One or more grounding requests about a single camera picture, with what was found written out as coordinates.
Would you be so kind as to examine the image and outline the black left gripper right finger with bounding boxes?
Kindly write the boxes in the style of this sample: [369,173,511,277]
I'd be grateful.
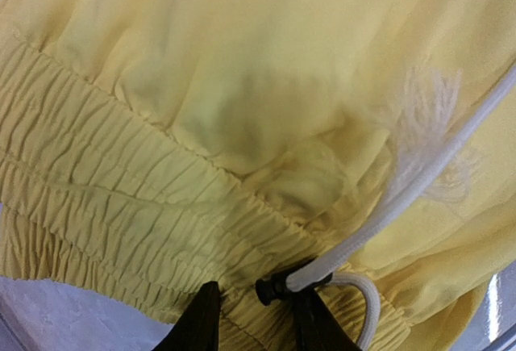
[292,274,360,351]

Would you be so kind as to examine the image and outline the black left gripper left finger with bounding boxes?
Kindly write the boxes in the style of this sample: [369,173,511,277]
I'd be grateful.
[155,281,221,351]

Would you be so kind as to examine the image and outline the yellow shorts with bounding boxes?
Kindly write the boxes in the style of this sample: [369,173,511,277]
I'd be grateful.
[1,0,515,350]

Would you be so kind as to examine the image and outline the white shorts drawstring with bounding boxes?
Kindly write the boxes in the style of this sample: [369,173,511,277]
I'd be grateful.
[256,64,516,348]

